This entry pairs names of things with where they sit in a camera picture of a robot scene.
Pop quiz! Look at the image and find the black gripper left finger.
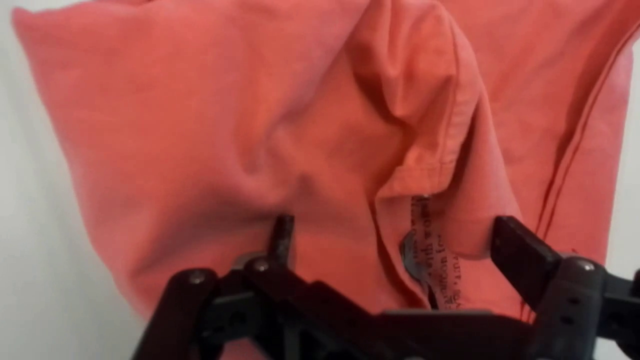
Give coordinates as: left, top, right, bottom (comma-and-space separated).
132, 212, 362, 360

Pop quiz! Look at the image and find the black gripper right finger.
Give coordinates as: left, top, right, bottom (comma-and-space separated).
490, 214, 640, 360

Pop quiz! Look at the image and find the coral orange sweatshirt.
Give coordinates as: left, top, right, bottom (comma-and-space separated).
9, 0, 640, 327

